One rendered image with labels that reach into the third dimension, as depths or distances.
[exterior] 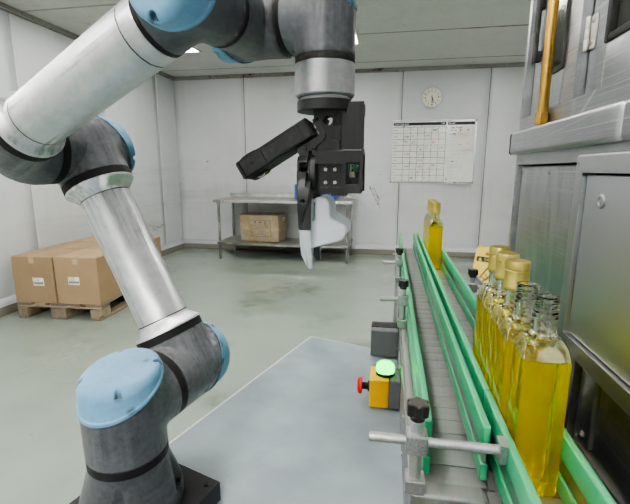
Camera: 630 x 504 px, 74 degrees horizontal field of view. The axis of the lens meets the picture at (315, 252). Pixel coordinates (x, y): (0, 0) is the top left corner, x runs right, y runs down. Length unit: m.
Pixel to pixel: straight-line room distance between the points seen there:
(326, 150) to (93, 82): 0.28
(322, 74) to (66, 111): 0.32
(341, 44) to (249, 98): 6.38
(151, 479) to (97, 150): 0.52
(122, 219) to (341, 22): 0.47
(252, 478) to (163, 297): 0.36
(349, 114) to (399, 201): 5.96
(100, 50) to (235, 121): 6.41
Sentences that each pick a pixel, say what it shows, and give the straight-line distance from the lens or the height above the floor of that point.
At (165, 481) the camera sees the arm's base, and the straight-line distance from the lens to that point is 0.75.
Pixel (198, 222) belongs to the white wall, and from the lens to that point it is 7.23.
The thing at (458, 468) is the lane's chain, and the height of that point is 0.88.
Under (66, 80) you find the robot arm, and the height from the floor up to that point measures 1.40.
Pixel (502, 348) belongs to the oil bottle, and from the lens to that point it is 0.66.
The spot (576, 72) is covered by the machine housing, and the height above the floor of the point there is 1.48.
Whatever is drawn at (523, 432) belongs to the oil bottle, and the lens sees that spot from 0.63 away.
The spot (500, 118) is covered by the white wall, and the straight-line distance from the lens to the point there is 6.68.
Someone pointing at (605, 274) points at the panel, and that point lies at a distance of 0.76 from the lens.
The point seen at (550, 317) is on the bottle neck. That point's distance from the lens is 0.59.
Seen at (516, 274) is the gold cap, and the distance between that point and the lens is 0.68.
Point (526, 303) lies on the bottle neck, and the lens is 0.64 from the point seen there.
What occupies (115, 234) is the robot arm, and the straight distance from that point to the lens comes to 0.77.
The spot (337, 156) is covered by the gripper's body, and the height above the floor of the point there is 1.31.
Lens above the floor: 1.29
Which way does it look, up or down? 11 degrees down
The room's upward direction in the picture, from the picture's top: straight up
